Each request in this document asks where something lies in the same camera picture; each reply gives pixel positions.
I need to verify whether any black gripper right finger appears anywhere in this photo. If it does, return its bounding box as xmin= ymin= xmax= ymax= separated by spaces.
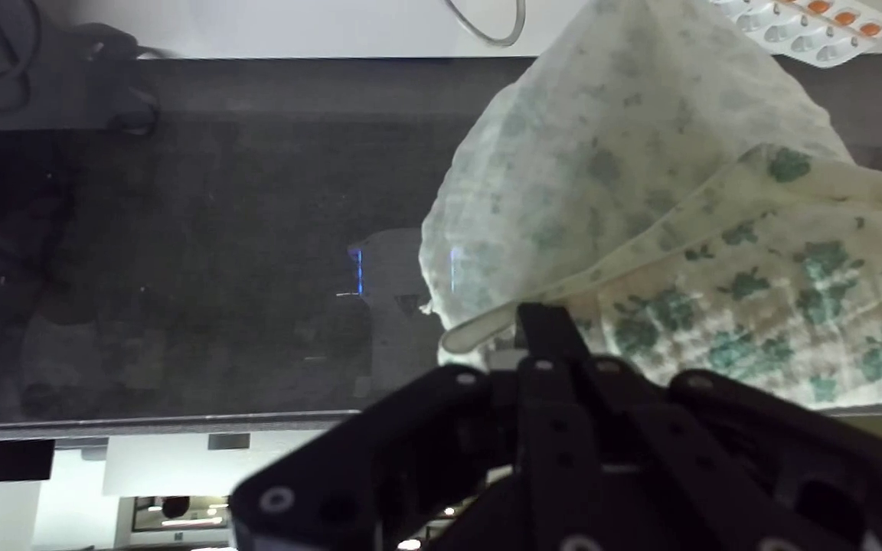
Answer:
xmin=518 ymin=302 xmax=882 ymax=551

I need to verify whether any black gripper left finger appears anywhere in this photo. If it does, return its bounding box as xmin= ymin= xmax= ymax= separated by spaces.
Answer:
xmin=228 ymin=366 xmax=518 ymax=551

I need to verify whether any white patterned cloth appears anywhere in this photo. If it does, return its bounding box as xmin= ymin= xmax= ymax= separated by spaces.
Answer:
xmin=419 ymin=0 xmax=882 ymax=408

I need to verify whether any white power strip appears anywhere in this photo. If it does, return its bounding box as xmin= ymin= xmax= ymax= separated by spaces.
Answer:
xmin=711 ymin=0 xmax=882 ymax=72

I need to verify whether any white cable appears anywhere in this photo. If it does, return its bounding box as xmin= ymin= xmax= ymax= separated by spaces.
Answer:
xmin=444 ymin=0 xmax=531 ymax=48

